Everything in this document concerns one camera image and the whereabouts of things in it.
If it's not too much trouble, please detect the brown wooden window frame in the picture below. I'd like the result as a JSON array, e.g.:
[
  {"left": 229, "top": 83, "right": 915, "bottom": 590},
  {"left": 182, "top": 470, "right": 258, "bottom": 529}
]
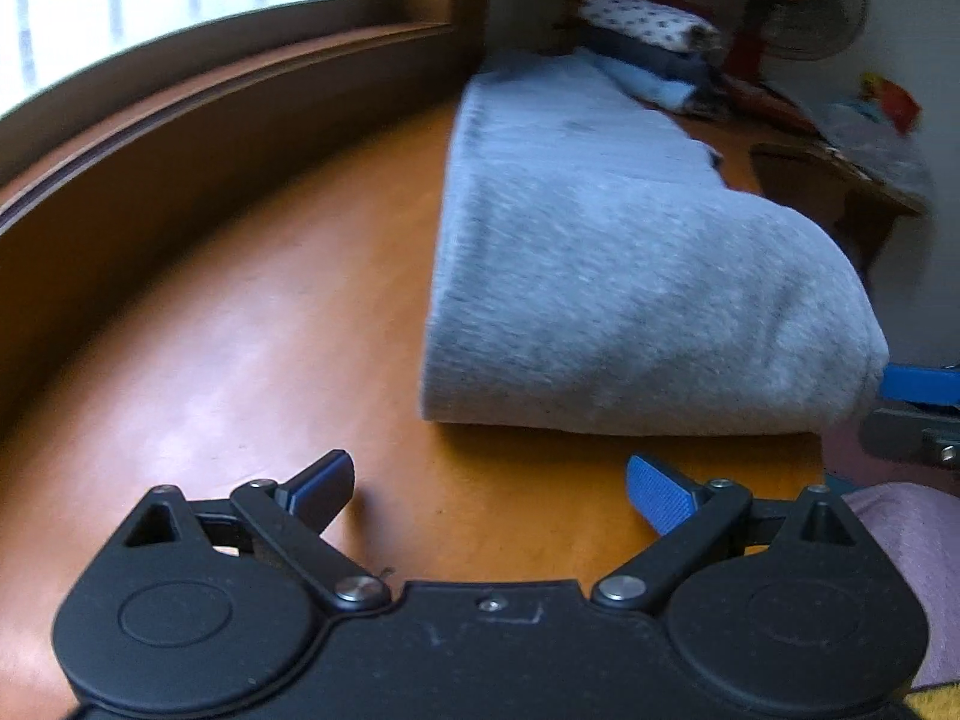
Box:
[{"left": 2, "top": 0, "right": 488, "bottom": 421}]

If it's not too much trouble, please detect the grey fleece garment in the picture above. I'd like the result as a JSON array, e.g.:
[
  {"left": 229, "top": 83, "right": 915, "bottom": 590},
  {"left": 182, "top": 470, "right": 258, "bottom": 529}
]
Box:
[{"left": 420, "top": 54, "right": 889, "bottom": 436}]

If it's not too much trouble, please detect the pink cloth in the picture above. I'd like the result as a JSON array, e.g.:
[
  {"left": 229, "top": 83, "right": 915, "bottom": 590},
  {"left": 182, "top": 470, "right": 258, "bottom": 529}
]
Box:
[{"left": 844, "top": 483, "right": 960, "bottom": 688}]

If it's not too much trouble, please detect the white patterned folded cloth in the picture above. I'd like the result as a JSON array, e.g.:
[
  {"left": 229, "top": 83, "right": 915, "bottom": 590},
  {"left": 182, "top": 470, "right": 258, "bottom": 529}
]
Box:
[{"left": 576, "top": 0, "right": 722, "bottom": 54}]

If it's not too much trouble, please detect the light blue folded cloth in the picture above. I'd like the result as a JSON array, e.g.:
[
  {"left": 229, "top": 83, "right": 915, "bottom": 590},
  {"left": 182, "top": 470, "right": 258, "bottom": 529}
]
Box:
[{"left": 574, "top": 47, "right": 697, "bottom": 112}]

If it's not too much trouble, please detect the grey plastic bag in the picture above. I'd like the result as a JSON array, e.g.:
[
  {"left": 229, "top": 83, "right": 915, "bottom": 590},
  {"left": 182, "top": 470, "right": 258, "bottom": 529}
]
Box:
[{"left": 809, "top": 99, "right": 934, "bottom": 202}]

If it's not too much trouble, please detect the yellow cloth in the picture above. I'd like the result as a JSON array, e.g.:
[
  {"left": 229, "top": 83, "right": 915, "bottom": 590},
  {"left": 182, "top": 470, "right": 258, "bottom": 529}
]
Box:
[{"left": 905, "top": 683, "right": 960, "bottom": 720}]

